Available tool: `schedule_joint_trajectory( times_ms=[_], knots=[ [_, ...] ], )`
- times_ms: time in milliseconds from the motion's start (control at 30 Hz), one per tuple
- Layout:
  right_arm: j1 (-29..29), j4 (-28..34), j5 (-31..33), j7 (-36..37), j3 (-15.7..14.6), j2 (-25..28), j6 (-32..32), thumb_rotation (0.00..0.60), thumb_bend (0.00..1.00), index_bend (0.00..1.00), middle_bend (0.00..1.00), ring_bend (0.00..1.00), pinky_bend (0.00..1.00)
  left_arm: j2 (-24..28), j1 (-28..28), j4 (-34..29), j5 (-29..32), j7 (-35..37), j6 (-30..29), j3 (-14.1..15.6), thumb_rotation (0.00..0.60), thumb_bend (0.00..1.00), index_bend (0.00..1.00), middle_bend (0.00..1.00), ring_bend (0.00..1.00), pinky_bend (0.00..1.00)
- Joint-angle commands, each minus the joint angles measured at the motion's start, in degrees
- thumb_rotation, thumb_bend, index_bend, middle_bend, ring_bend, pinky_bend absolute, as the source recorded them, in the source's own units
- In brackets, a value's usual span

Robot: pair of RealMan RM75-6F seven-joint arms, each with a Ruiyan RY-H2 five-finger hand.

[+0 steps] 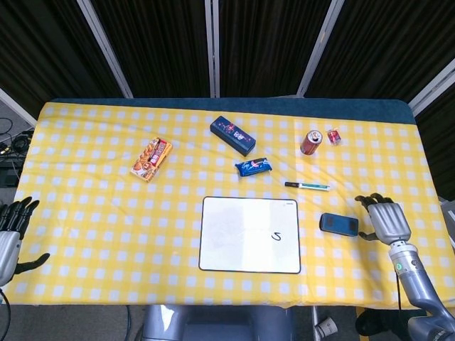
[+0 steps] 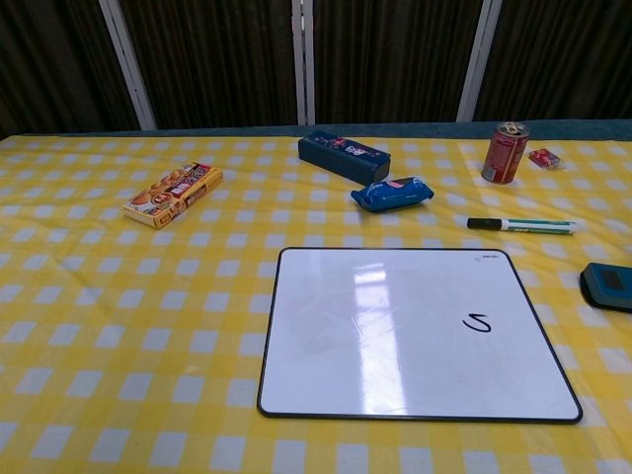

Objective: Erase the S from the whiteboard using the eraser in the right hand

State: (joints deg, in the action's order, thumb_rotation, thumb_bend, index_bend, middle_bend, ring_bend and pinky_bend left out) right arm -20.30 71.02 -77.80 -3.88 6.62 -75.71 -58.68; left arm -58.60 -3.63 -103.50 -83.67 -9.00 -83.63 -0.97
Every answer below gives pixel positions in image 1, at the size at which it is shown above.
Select blue whiteboard eraser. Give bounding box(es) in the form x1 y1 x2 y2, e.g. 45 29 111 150
318 212 360 237

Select white marker with black cap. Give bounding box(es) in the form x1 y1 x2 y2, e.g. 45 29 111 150
284 180 331 192

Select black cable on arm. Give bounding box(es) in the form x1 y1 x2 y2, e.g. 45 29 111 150
392 269 405 323

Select dark blue rectangular box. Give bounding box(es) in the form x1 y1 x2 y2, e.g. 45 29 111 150
209 115 257 158

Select grey robot torso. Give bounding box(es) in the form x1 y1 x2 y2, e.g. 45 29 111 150
141 304 296 341

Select black cable bundle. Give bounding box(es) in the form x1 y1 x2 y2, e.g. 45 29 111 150
0 117 35 157

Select blue cookie packet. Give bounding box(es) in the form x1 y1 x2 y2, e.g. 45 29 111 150
234 156 273 178

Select blue padded table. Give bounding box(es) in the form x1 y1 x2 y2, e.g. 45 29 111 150
45 94 417 125

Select red soda can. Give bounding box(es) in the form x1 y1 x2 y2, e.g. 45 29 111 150
300 129 323 156

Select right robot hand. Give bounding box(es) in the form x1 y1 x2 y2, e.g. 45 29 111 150
354 193 412 246

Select yellow white checked tablecloth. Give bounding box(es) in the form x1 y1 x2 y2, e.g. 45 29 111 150
12 102 449 309

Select yellow orange snack box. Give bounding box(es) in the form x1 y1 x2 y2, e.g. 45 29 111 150
129 138 173 183

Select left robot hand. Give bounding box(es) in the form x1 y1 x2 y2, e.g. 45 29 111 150
0 197 51 287

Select small whiteboard with black rim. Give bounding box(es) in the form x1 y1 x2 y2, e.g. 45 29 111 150
198 196 302 275

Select white partition frame post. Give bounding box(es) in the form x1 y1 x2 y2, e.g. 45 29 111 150
76 0 134 99
296 0 344 97
0 87 36 125
407 58 455 117
204 0 221 99

